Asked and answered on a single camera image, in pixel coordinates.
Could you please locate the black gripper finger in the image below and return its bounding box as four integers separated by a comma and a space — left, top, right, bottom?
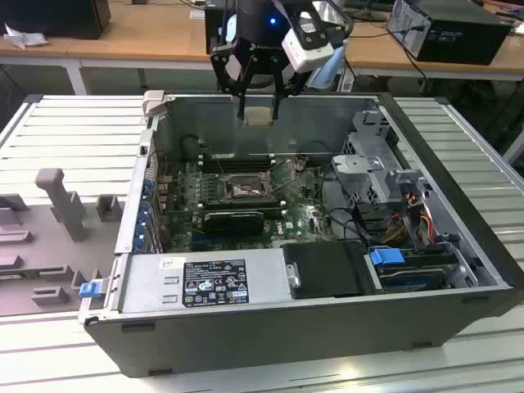
210, 40, 255, 120
268, 53, 308, 120

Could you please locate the grey parts rack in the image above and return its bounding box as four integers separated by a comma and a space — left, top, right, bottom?
0, 167, 126, 317

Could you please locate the crumpled white paper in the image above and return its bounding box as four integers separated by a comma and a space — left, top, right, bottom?
2, 22, 49, 50

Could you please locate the large black box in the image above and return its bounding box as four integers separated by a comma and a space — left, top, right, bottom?
0, 0, 112, 41

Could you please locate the grey power supply unit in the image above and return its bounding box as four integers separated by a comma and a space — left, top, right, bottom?
118, 245, 296, 314

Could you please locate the black round capacitor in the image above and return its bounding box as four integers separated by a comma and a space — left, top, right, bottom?
181, 136, 200, 161

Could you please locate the black open PC case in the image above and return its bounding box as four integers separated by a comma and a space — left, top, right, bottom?
77, 90, 524, 380

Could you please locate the black graphics card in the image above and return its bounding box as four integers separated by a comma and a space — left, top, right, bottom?
202, 210, 265, 237

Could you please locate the blue disk carrier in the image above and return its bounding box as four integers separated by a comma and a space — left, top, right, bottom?
367, 246, 448, 294

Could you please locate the black power supply label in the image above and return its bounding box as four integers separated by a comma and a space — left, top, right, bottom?
182, 258, 248, 309

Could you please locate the grey case latch handle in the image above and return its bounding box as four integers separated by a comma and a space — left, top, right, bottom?
141, 89, 166, 124

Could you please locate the green motherboard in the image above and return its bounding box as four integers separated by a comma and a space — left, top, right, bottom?
163, 157, 341, 253

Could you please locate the CPU socket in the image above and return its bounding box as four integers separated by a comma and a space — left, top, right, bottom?
220, 169, 276, 202

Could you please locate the black plastic shroud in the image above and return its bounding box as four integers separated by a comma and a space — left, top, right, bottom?
282, 240, 376, 299

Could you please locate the blue power supply latch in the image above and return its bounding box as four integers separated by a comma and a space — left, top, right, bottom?
78, 281, 103, 300

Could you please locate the black RAM slot bank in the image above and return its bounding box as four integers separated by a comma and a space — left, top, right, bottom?
200, 154, 275, 174
196, 195, 286, 217

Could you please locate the small black computer box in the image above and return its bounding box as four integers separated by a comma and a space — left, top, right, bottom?
204, 7, 238, 56

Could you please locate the blue expansion slot retainer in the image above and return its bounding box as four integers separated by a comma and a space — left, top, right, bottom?
136, 175, 155, 251

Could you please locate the yellow orange wire bundle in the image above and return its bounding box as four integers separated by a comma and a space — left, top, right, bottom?
384, 203, 436, 243

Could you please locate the black desktop PC tower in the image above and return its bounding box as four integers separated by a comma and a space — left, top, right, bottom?
386, 0, 515, 66

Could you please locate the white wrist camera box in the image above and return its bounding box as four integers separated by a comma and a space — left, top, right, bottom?
284, 11, 336, 75

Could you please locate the wooden desk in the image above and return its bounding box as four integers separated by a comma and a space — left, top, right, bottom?
0, 0, 224, 97
343, 16, 524, 96

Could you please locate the white power strip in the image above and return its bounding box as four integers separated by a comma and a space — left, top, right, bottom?
337, 65, 355, 93

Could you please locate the metal socket cover frame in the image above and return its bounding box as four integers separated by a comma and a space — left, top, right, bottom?
223, 166, 274, 196

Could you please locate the square silver CPU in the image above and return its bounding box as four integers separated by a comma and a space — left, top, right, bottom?
242, 105, 274, 129

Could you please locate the metal drive cage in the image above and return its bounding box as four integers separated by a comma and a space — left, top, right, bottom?
329, 108, 435, 208

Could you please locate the pale blue teach pendant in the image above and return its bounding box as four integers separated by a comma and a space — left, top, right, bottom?
305, 40, 350, 89

